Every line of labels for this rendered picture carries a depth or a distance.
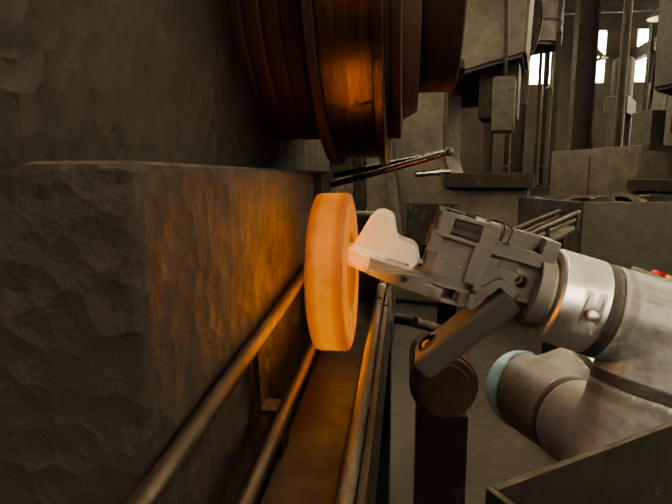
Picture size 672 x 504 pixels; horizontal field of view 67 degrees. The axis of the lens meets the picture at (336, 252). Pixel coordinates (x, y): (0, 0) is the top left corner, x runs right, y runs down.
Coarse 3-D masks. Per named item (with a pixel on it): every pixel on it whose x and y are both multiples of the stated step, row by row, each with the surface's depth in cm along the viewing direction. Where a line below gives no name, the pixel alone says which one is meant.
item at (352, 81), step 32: (320, 0) 47; (352, 0) 47; (320, 32) 49; (352, 32) 49; (320, 64) 51; (352, 64) 51; (352, 96) 54; (384, 96) 55; (352, 128) 58; (384, 128) 56; (384, 160) 64
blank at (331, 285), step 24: (312, 216) 46; (336, 216) 45; (312, 240) 44; (336, 240) 44; (312, 264) 44; (336, 264) 43; (312, 288) 44; (336, 288) 43; (312, 312) 44; (336, 312) 44; (312, 336) 46; (336, 336) 46
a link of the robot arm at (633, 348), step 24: (624, 288) 44; (648, 288) 45; (624, 312) 44; (648, 312) 44; (600, 336) 45; (624, 336) 44; (648, 336) 44; (600, 360) 48; (624, 360) 45; (648, 360) 44; (648, 384) 44
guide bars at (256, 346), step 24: (288, 288) 52; (264, 336) 41; (240, 360) 36; (264, 360) 42; (312, 360) 50; (216, 384) 33; (264, 384) 42; (216, 408) 30; (264, 408) 41; (288, 408) 41; (192, 432) 28; (168, 456) 25; (264, 456) 35; (144, 480) 24; (168, 480) 24; (264, 480) 33
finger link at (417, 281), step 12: (372, 264) 47; (384, 264) 47; (384, 276) 47; (396, 276) 46; (408, 276) 46; (420, 276) 46; (408, 288) 46; (420, 288) 46; (432, 288) 46; (444, 288) 47
